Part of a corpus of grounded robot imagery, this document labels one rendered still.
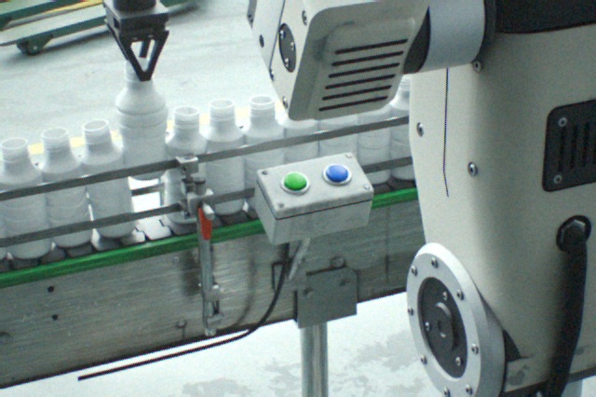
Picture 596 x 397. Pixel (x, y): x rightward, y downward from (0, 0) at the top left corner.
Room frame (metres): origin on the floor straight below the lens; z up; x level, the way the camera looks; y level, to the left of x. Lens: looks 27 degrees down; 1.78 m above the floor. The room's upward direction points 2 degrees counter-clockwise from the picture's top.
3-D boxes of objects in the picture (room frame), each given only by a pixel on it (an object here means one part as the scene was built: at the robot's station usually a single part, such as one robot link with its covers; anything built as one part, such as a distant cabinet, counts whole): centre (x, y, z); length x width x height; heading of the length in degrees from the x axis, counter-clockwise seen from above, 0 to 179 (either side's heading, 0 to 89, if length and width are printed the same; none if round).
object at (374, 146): (1.59, -0.11, 1.08); 0.06 x 0.06 x 0.17
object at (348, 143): (1.56, -0.06, 1.08); 0.06 x 0.06 x 0.17
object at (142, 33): (1.45, 0.20, 1.28); 0.07 x 0.07 x 0.09; 21
